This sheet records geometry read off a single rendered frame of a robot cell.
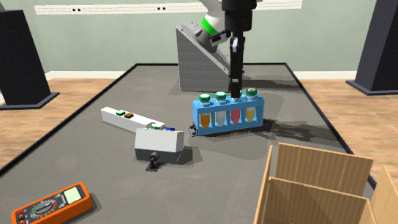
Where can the green screw cap with white top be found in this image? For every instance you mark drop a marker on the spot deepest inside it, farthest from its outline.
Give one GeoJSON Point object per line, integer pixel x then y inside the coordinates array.
{"type": "Point", "coordinates": [204, 97]}
{"type": "Point", "coordinates": [220, 95]}

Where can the dark green screw cap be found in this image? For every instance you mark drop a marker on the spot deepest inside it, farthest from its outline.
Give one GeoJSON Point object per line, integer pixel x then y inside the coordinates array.
{"type": "Point", "coordinates": [251, 91]}

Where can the orange multimeter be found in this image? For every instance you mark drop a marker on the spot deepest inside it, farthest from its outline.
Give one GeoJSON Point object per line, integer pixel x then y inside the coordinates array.
{"type": "Point", "coordinates": [56, 208]}

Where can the blue tube rack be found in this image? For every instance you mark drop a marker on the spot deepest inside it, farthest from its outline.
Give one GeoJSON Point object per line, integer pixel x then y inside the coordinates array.
{"type": "Point", "coordinates": [226, 105]}

